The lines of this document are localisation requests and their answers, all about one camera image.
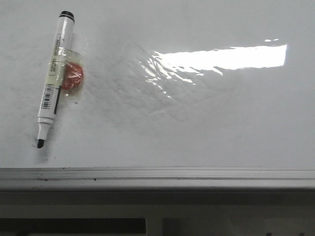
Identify white whiteboard with aluminium frame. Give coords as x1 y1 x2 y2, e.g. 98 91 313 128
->
0 0 315 191

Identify white black-tipped whiteboard marker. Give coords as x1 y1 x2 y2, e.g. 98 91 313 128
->
36 11 83 148

